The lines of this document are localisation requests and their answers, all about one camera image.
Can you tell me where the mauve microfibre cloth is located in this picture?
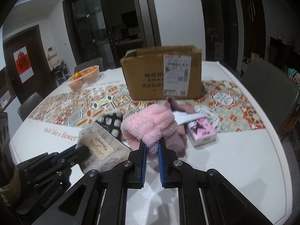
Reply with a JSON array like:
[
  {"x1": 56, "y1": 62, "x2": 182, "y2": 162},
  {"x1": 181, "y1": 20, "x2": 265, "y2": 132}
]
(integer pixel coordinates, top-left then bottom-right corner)
[{"x1": 163, "y1": 97, "x2": 195, "y2": 157}]

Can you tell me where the pink fluffy towel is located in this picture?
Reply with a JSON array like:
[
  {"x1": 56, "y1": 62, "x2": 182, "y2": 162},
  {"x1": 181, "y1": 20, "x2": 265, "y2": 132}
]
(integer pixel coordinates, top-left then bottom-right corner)
[{"x1": 121, "y1": 104, "x2": 184, "y2": 155}]

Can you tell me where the beige printed fabric pouch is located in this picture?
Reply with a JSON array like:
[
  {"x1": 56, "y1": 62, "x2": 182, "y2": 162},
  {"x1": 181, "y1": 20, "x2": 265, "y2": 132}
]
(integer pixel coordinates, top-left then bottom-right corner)
[{"x1": 76, "y1": 122, "x2": 131, "y2": 173}]

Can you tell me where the pink cartoon tissue pack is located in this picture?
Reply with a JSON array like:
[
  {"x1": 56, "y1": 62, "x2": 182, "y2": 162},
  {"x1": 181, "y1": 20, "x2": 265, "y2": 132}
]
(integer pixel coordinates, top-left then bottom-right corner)
[{"x1": 187, "y1": 118, "x2": 217, "y2": 147}]

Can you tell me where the white cleaning cloth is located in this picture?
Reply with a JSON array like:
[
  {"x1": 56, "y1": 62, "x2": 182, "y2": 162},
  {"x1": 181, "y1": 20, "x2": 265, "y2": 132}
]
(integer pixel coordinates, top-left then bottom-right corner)
[{"x1": 173, "y1": 111, "x2": 206, "y2": 125}]

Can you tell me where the gloved left hand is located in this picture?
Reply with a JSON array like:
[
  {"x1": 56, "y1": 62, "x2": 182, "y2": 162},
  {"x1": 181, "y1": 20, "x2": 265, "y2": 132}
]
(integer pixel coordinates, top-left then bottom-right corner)
[{"x1": 1, "y1": 166, "x2": 21, "y2": 206}]

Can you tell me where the black white patterned cloth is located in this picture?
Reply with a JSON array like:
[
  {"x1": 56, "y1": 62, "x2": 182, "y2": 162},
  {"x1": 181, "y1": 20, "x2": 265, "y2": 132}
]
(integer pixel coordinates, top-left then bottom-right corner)
[{"x1": 96, "y1": 111, "x2": 123, "y2": 141}]

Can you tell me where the grey dining chair left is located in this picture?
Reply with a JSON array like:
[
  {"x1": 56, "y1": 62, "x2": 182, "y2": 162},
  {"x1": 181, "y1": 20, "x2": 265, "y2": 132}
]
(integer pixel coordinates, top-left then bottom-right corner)
[{"x1": 18, "y1": 92, "x2": 43, "y2": 121}]

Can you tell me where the grey dining chair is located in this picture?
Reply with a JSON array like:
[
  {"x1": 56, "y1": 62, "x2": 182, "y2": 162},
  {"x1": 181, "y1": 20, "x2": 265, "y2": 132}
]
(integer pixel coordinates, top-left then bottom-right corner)
[
  {"x1": 74, "y1": 57, "x2": 104, "y2": 73},
  {"x1": 18, "y1": 92, "x2": 43, "y2": 121},
  {"x1": 241, "y1": 57, "x2": 299, "y2": 135}
]

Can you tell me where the patterned tile table runner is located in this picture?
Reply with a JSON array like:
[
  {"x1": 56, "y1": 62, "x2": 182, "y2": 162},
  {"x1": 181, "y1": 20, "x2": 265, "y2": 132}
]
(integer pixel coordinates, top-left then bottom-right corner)
[{"x1": 29, "y1": 79, "x2": 266, "y2": 133}]

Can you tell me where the brown cardboard box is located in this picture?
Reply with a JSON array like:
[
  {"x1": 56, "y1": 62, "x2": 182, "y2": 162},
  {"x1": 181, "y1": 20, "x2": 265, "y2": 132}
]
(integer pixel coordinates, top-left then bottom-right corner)
[{"x1": 120, "y1": 46, "x2": 202, "y2": 100}]

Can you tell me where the white fruit basket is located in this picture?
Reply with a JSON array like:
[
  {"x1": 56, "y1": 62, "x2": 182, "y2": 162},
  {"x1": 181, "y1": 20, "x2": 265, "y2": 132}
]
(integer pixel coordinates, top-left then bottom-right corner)
[{"x1": 66, "y1": 66, "x2": 101, "y2": 92}]

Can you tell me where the small white shelf rack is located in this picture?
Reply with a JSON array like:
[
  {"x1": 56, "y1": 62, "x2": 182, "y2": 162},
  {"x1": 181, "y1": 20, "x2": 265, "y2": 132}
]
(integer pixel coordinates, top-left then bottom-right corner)
[{"x1": 52, "y1": 60, "x2": 71, "y2": 86}]

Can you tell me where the dark wooden door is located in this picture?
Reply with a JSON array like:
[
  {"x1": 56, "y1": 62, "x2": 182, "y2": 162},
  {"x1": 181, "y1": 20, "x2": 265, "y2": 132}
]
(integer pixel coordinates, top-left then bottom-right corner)
[{"x1": 3, "y1": 25, "x2": 57, "y2": 104}]

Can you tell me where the orange fruit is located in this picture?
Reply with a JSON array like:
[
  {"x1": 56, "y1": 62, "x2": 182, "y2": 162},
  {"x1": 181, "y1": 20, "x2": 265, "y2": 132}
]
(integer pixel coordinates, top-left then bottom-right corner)
[{"x1": 72, "y1": 72, "x2": 82, "y2": 80}]

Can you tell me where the red paper door decoration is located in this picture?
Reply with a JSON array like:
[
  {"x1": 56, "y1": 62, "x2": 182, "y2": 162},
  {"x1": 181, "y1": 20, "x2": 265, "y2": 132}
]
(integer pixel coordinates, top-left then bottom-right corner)
[{"x1": 13, "y1": 46, "x2": 34, "y2": 83}]

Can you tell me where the grey dining chair far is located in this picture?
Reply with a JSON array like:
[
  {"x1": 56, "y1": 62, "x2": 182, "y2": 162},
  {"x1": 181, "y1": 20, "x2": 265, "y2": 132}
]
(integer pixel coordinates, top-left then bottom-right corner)
[{"x1": 74, "y1": 57, "x2": 104, "y2": 73}]

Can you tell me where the grey dining chair right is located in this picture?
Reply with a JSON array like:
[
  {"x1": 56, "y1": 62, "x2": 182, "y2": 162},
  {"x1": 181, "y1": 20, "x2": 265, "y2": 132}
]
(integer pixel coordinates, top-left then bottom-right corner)
[{"x1": 241, "y1": 57, "x2": 299, "y2": 135}]

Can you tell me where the black glass sliding door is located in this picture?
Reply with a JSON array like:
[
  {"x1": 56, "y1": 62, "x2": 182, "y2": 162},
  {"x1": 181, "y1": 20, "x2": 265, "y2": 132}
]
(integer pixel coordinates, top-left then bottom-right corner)
[{"x1": 62, "y1": 0, "x2": 161, "y2": 69}]

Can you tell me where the colourful clothes pile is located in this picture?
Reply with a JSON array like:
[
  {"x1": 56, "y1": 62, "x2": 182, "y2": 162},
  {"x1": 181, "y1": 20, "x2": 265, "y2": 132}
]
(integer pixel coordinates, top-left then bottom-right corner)
[{"x1": 287, "y1": 68, "x2": 300, "y2": 85}]

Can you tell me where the dark sideboard cabinet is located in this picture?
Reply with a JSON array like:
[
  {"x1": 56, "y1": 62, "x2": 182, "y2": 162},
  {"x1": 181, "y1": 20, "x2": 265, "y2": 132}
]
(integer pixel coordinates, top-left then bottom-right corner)
[{"x1": 268, "y1": 37, "x2": 299, "y2": 72}]

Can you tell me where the white wall intercom panel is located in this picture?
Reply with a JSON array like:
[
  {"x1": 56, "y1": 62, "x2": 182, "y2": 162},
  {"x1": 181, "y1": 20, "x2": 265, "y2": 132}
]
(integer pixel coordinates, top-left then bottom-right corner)
[{"x1": 48, "y1": 46, "x2": 57, "y2": 57}]

